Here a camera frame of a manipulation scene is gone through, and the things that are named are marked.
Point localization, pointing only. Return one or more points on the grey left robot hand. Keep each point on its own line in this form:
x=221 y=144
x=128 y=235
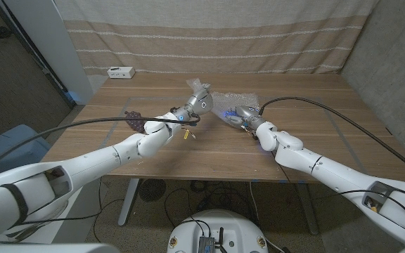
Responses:
x=200 y=102

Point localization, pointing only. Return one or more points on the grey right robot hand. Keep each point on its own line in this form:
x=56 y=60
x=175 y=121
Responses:
x=246 y=116

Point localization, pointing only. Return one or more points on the clear bubble wrap sheet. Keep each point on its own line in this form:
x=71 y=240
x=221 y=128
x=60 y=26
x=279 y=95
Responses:
x=234 y=100

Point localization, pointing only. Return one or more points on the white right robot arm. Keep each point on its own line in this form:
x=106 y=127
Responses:
x=322 y=167

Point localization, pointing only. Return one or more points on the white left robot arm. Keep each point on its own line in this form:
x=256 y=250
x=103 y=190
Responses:
x=93 y=165

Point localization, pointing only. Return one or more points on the purple toy grapes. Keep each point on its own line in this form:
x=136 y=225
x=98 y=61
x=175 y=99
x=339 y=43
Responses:
x=134 y=124

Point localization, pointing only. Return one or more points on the beige striped backdrop curtain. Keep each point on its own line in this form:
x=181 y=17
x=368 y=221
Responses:
x=216 y=35

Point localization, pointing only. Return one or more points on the white power strip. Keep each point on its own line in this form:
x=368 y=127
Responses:
x=121 y=72

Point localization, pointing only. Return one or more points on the black round floor fan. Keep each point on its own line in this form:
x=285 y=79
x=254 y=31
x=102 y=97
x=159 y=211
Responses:
x=152 y=190

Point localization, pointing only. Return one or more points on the white robot torso base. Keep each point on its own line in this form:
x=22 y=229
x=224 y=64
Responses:
x=230 y=225

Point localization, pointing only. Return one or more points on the white table leg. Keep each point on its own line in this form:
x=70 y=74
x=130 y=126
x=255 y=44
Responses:
x=128 y=204
x=308 y=211

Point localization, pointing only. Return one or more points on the grey electronics box with antenna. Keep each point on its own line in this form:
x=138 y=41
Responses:
x=206 y=244

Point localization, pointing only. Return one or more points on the blue plastic bin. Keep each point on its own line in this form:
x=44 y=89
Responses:
x=12 y=147

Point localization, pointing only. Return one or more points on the white robot head housing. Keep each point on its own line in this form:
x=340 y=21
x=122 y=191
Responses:
x=48 y=248

